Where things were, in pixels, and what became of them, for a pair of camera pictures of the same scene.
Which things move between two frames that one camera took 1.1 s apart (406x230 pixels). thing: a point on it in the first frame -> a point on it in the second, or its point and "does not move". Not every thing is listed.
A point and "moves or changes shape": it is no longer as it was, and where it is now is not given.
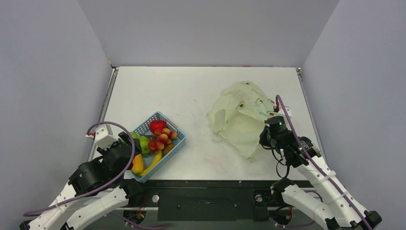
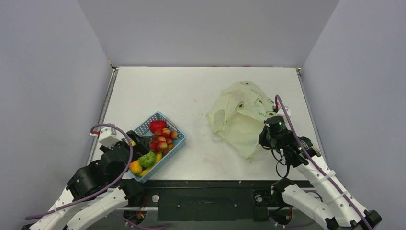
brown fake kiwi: [167, 149] does not move
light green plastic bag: [238, 116] does not move
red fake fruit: [165, 136] does not move
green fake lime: [134, 135] moves or changes shape
